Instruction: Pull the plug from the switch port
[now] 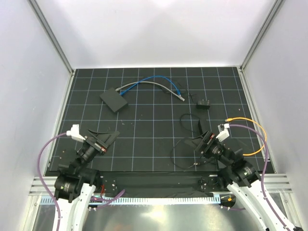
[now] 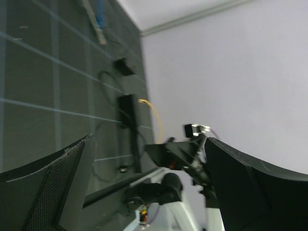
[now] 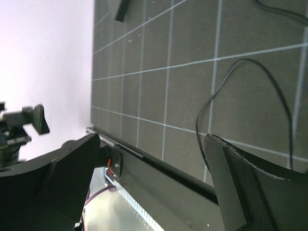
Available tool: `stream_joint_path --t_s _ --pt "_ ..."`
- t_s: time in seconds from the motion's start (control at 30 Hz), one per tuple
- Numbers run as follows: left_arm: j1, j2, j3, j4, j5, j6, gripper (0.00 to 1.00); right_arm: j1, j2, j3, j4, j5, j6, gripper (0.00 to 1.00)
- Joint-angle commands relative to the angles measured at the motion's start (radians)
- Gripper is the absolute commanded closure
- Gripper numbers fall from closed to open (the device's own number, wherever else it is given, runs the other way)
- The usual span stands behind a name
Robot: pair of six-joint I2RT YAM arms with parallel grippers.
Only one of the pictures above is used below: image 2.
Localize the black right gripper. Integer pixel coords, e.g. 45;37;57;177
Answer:
144;134;212;185

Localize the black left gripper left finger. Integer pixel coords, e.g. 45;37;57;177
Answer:
0;134;94;231

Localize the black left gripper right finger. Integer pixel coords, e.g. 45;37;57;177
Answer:
205;138;308;231

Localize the black network switch box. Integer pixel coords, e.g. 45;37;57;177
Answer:
116;94;141;173

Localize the grey ethernet cable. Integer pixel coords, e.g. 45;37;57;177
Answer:
81;0;107;45

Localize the blue ethernet cable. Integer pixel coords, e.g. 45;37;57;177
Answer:
95;0;106;29

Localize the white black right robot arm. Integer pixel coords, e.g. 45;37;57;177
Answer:
124;133;225;231

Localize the black power adapter plug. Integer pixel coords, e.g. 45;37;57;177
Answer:
113;58;135;76

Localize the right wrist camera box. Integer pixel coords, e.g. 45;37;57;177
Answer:
184;124;211;138

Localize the yellow ethernet cable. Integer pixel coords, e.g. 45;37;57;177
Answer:
139;99;164;145

